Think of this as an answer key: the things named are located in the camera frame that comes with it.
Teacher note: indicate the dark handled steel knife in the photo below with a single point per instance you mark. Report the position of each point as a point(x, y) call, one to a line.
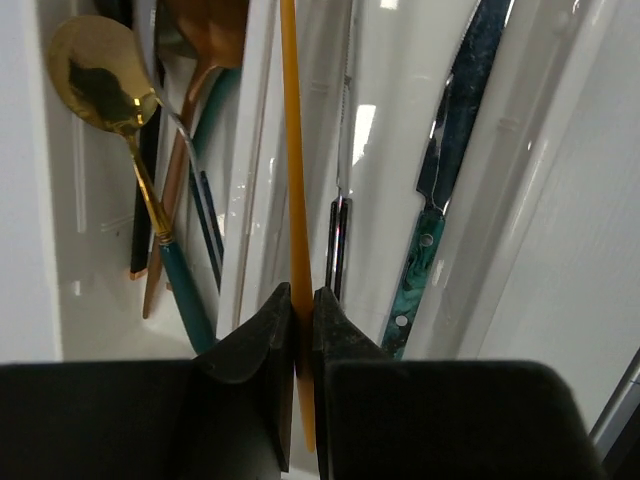
point(340, 206)

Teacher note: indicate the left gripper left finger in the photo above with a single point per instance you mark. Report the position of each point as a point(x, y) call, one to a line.
point(243, 394)

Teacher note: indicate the gold spoon blue handle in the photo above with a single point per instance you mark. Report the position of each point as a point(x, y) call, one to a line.
point(95, 68)

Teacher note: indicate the upper white tray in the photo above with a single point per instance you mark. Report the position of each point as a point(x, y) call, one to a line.
point(86, 195)

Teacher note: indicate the teal handled steel knife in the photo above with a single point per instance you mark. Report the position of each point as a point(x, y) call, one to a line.
point(460, 98)

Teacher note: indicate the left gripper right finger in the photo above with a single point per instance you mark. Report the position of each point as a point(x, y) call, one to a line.
point(347, 410)

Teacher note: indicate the lower white tray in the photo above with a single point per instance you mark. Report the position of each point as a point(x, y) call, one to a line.
point(539, 257)

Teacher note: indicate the white tray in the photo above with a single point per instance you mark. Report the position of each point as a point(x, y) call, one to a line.
point(86, 195)
point(539, 257)

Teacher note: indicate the orange plastic knife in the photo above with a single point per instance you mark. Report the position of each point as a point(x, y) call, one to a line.
point(301, 279)

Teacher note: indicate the copper metal spoon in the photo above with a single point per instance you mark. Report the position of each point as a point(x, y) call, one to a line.
point(216, 32)

